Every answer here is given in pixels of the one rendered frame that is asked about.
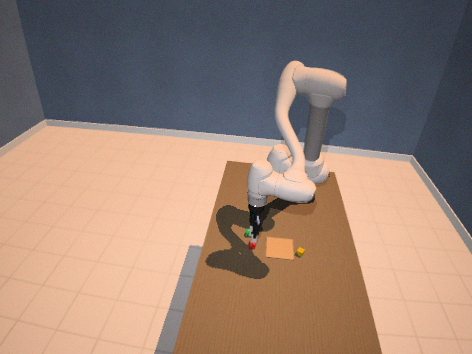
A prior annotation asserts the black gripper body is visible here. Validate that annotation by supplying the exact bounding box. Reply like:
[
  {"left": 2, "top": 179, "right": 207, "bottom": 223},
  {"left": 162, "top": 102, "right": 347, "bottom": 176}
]
[{"left": 248, "top": 204, "right": 265, "bottom": 220}]

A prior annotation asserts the yellow die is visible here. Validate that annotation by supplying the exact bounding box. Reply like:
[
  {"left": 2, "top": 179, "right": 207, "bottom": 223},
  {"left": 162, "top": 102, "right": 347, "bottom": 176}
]
[{"left": 296, "top": 247, "right": 305, "bottom": 257}]

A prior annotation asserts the tan flat mat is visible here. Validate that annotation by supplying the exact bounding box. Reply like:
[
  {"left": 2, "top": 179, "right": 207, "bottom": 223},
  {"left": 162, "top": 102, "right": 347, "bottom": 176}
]
[{"left": 266, "top": 237, "right": 294, "bottom": 260}]

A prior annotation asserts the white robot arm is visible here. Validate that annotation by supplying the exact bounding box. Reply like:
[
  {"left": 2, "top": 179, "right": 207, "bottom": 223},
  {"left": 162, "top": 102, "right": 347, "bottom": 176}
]
[{"left": 247, "top": 61, "right": 347, "bottom": 207}]

